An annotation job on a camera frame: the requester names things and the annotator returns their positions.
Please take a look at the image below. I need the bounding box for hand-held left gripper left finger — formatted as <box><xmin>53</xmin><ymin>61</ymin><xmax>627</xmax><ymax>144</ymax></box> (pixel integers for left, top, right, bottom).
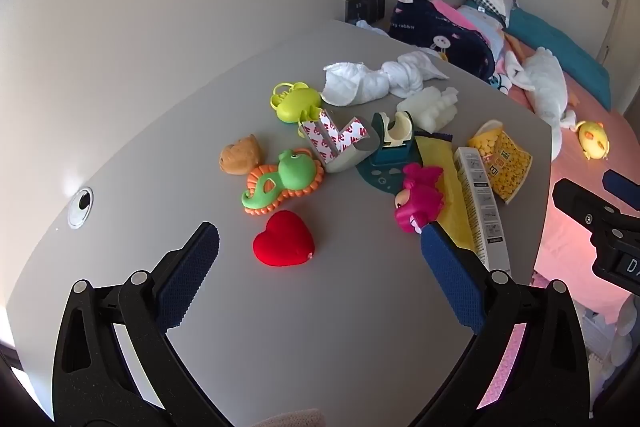
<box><xmin>51</xmin><ymin>222</ymin><xmax>236</xmax><ymax>427</ymax></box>

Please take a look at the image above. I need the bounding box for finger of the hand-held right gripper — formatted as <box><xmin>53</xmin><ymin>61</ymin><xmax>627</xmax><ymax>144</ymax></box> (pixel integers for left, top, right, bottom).
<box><xmin>602</xmin><ymin>169</ymin><xmax>640</xmax><ymax>215</ymax></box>
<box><xmin>552</xmin><ymin>178</ymin><xmax>626</xmax><ymax>230</ymax></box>

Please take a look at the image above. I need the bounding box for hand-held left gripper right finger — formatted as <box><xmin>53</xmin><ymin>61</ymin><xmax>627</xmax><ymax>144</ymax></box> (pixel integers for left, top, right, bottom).
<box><xmin>410</xmin><ymin>224</ymin><xmax>596</xmax><ymax>427</ymax></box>

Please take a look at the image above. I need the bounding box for brown squishy toy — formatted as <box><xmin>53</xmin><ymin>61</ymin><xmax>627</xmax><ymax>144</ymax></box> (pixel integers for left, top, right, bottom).
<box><xmin>218</xmin><ymin>134</ymin><xmax>264</xmax><ymax>176</ymax></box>

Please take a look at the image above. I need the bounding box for teal tape dispenser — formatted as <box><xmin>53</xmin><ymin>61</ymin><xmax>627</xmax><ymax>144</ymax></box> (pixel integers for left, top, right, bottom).
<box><xmin>356</xmin><ymin>111</ymin><xmax>425</xmax><ymax>196</ymax></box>

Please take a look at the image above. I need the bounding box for pink bed sheet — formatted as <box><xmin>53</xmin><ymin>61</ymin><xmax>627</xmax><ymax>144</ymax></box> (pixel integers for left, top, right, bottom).
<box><xmin>432</xmin><ymin>0</ymin><xmax>640</xmax><ymax>313</ymax></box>

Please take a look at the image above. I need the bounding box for yellow plush chick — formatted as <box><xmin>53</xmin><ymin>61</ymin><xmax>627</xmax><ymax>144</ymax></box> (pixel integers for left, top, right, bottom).
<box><xmin>577</xmin><ymin>121</ymin><xmax>611</xmax><ymax>160</ymax></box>

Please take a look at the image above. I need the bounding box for yellow cloth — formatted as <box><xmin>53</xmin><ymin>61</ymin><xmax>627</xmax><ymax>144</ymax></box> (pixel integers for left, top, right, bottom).
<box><xmin>414</xmin><ymin>132</ymin><xmax>476</xmax><ymax>255</ymax></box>

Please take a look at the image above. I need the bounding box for yellow snack packet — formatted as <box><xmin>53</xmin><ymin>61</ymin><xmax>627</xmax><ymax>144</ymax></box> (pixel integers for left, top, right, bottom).
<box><xmin>467</xmin><ymin>119</ymin><xmax>533</xmax><ymax>206</ymax></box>

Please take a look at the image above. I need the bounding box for long white cardboard box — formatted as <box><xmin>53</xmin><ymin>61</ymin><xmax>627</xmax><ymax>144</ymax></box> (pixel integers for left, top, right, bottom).
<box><xmin>453</xmin><ymin>146</ymin><xmax>512</xmax><ymax>273</ymax></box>

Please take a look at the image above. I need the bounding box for pink toy figure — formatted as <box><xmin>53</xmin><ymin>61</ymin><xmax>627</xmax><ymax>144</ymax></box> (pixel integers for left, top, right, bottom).
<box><xmin>393</xmin><ymin>163</ymin><xmax>445</xmax><ymax>235</ymax></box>

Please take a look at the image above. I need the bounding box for red heart toy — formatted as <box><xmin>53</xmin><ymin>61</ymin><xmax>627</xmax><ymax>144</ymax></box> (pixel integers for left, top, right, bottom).
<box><xmin>252</xmin><ymin>210</ymin><xmax>316</xmax><ymax>268</ymax></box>

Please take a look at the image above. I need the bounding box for white plush toy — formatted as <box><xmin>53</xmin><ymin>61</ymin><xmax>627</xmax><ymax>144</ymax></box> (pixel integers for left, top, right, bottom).
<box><xmin>502</xmin><ymin>48</ymin><xmax>576</xmax><ymax>130</ymax></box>

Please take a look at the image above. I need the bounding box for green and orange seahorse toy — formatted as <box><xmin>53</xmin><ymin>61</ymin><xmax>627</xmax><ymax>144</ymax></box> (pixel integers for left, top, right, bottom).
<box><xmin>241</xmin><ymin>148</ymin><xmax>325</xmax><ymax>216</ymax></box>

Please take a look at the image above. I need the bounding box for teal blanket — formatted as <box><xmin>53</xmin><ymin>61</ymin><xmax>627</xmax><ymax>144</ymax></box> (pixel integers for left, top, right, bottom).
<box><xmin>505</xmin><ymin>4</ymin><xmax>612</xmax><ymax>110</ymax></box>

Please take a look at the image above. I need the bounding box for light blue folded cloth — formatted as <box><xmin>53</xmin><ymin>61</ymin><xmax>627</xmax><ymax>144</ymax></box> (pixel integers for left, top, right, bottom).
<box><xmin>457</xmin><ymin>6</ymin><xmax>507</xmax><ymax>52</ymax></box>

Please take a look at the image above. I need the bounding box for yellow-green crab toy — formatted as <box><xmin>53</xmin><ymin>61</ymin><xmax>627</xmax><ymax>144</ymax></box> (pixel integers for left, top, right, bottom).
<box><xmin>270</xmin><ymin>82</ymin><xmax>323</xmax><ymax>124</ymax></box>

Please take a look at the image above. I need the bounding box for navy printed blanket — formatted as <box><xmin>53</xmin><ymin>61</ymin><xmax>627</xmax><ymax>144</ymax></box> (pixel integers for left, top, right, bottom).
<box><xmin>387</xmin><ymin>0</ymin><xmax>497</xmax><ymax>80</ymax></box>

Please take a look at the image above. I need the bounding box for white knotted towel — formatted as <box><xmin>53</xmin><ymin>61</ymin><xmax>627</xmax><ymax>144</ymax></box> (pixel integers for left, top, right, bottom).
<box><xmin>321</xmin><ymin>52</ymin><xmax>450</xmax><ymax>106</ymax></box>

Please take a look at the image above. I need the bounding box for pink folded blanket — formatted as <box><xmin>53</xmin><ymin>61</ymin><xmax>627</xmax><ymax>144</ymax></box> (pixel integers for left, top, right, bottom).
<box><xmin>431</xmin><ymin>0</ymin><xmax>463</xmax><ymax>24</ymax></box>

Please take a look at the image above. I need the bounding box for small white cloth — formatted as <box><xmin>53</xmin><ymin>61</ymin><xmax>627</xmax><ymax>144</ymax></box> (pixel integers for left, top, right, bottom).
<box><xmin>356</xmin><ymin>20</ymin><xmax>391</xmax><ymax>38</ymax></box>

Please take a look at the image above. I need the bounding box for round desk cable grommet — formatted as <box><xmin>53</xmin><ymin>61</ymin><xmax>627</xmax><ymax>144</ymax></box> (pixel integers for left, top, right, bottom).
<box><xmin>67</xmin><ymin>187</ymin><xmax>94</xmax><ymax>228</ymax></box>

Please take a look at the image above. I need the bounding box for black wall socket panel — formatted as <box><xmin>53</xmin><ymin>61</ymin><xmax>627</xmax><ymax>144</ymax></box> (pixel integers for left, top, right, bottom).
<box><xmin>345</xmin><ymin>0</ymin><xmax>386</xmax><ymax>25</ymax></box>

